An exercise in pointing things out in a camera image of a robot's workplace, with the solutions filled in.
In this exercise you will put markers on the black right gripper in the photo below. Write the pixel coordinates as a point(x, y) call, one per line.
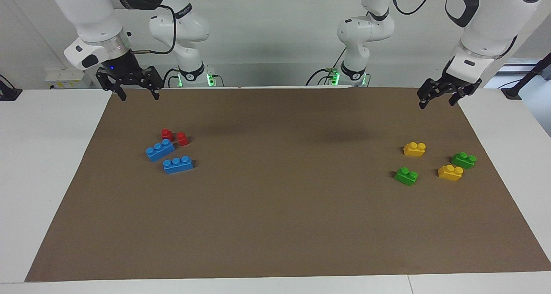
point(125, 70)

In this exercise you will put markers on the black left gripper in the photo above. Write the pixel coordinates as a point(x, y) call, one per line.
point(452, 84)

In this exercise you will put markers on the blue three-stud block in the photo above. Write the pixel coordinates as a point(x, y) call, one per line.
point(177, 165)
point(160, 151)

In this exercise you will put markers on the light green two-stud block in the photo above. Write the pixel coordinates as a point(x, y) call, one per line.
point(406, 177)

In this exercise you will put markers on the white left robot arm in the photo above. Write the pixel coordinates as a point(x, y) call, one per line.
point(490, 23)

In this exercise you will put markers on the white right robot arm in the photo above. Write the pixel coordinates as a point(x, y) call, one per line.
point(92, 14)

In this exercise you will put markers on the small red block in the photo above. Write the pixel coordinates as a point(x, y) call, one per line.
point(166, 134)
point(183, 139)

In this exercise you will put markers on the yellow two-stud block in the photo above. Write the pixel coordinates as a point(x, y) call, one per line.
point(450, 172)
point(414, 149)

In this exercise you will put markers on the dark green two-stud block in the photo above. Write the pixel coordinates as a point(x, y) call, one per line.
point(463, 160)

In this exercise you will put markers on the black table clamp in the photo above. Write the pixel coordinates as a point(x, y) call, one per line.
point(8, 91)

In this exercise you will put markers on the brown table mat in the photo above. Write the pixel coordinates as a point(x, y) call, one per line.
point(275, 221)

